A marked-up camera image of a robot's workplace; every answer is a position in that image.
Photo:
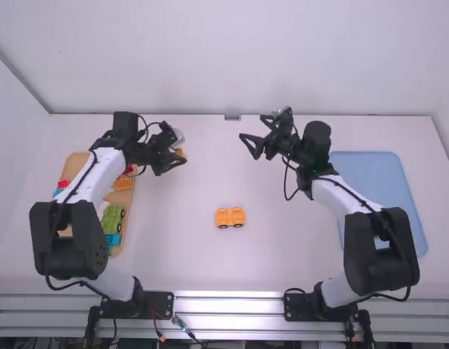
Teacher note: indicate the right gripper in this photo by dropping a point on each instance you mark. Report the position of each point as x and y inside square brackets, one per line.
[282, 143]

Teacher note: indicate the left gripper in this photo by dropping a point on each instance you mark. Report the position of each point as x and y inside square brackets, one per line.
[162, 143]

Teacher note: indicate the yellow toy brick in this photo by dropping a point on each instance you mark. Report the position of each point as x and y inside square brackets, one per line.
[181, 152]

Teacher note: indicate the yellow toy car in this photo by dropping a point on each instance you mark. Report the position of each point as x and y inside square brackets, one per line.
[230, 217]

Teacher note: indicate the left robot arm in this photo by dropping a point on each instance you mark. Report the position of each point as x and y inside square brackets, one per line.
[101, 171]

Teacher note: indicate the red toy brick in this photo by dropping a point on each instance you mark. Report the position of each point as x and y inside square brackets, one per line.
[63, 184]
[129, 170]

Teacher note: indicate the orange toy brick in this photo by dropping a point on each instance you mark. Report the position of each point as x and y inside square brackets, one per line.
[123, 183]

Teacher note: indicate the green wheeled toy brick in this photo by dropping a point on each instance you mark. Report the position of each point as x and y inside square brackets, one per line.
[113, 218]

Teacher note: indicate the light blue toy brick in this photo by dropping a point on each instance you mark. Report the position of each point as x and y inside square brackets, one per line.
[113, 240]
[58, 192]

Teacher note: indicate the tan tray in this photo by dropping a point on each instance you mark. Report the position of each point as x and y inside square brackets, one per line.
[73, 165]

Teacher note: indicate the blue mat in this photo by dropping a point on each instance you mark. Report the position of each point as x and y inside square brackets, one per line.
[384, 174]

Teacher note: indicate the silver rails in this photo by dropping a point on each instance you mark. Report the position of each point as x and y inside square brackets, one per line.
[228, 309]

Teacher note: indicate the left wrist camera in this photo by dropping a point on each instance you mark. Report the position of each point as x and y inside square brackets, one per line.
[178, 138]

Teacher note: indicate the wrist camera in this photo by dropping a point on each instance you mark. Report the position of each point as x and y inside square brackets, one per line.
[279, 111]
[178, 138]

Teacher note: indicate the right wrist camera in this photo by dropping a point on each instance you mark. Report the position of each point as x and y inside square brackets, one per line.
[279, 111]

